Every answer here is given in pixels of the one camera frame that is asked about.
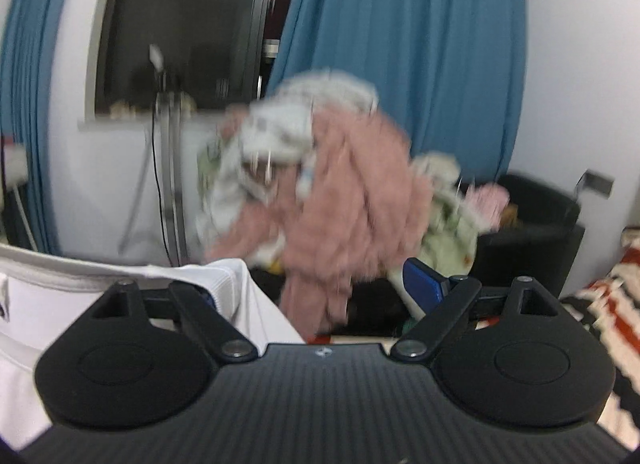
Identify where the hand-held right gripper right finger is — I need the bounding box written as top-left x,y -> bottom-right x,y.
390,257 -> 566,364

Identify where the small pink garment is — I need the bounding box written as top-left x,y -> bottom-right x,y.
465,184 -> 511,232

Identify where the pale green garment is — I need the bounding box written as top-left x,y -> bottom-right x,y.
395,151 -> 481,325

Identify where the dark window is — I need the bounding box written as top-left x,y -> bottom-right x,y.
85,0 -> 278,120

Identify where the white t-shirt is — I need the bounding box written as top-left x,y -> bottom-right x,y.
0,243 -> 306,450

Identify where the red black striped blanket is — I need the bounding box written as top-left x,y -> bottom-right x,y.
560,226 -> 640,450

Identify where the white side table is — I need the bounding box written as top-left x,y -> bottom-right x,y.
0,140 -> 30,186

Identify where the white crumpled garment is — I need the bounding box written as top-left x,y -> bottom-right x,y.
197,69 -> 381,245

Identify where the blue curtain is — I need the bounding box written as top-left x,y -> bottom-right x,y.
0,0 -> 83,255
267,0 -> 531,185

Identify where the black armchair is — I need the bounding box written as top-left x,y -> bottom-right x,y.
250,171 -> 586,340

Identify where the metal stand with hose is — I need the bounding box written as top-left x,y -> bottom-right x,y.
117,44 -> 193,265

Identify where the pink fluffy garment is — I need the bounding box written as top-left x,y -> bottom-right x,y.
205,106 -> 436,340

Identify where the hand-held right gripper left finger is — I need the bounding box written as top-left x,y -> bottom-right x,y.
85,280 -> 259,364

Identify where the grey wall socket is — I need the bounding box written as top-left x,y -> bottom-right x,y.
575,170 -> 615,197

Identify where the pale green printed cloth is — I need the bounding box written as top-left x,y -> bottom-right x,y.
197,136 -> 223,185

